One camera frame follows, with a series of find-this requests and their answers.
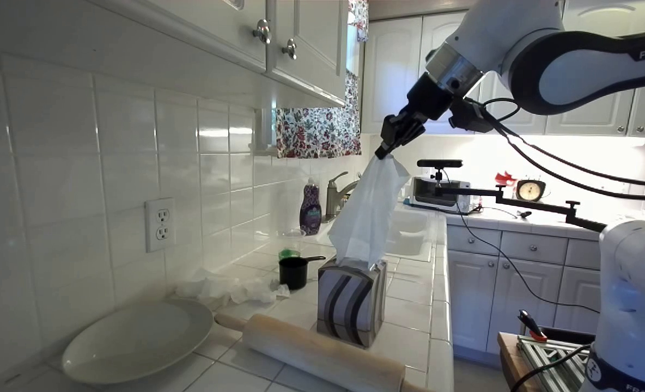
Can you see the white cabinet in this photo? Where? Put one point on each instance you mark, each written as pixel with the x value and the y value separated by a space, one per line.
pixel 498 271
pixel 241 29

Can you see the black measuring cup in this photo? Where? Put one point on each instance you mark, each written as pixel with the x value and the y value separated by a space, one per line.
pixel 294 268

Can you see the crumpled white napkin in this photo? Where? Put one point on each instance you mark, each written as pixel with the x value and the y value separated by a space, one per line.
pixel 221 287

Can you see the white upper cabinet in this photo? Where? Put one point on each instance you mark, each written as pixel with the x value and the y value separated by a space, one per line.
pixel 241 29

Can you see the metal kitchen faucet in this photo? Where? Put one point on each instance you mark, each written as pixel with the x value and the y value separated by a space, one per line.
pixel 337 196

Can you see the floral window curtain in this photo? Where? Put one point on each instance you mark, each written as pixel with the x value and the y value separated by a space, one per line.
pixel 314 131

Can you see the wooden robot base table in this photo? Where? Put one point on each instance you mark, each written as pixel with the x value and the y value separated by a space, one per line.
pixel 544 359

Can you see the striped tissue box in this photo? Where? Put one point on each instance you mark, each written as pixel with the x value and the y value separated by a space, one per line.
pixel 352 300

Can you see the white tissue napkin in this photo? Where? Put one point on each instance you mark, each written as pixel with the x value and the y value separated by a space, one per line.
pixel 360 231

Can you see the purple dish soap bottle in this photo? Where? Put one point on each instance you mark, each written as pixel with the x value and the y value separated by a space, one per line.
pixel 311 213

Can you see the small round clock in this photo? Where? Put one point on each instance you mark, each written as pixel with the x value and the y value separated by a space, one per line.
pixel 531 190

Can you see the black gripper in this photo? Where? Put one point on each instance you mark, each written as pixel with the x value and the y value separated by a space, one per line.
pixel 426 100

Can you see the white wall outlet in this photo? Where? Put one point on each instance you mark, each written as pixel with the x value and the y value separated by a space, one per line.
pixel 158 224

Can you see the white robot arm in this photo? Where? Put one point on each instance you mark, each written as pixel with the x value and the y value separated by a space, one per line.
pixel 547 70

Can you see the white oval plate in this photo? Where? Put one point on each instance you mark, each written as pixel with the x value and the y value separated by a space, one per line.
pixel 137 343

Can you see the wooden rolling pin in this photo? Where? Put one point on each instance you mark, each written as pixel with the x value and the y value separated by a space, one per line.
pixel 325 358

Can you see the white lower cabinet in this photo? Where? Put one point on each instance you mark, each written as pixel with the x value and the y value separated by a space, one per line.
pixel 498 271

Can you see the black camera on stand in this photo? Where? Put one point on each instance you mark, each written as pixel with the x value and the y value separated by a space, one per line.
pixel 441 191

